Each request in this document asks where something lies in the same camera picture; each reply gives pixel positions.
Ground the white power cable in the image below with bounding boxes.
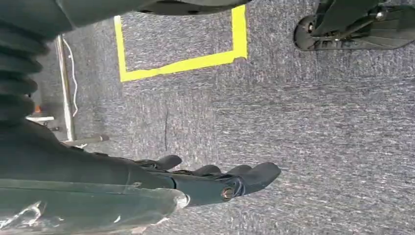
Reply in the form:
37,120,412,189
61,36,79,118

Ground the white power strip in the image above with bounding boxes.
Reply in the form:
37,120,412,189
25,115,55,123

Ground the black robot right foot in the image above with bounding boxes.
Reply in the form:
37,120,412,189
293,0,415,51

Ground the yellow floor tape outline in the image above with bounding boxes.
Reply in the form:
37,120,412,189
113,4,249,83

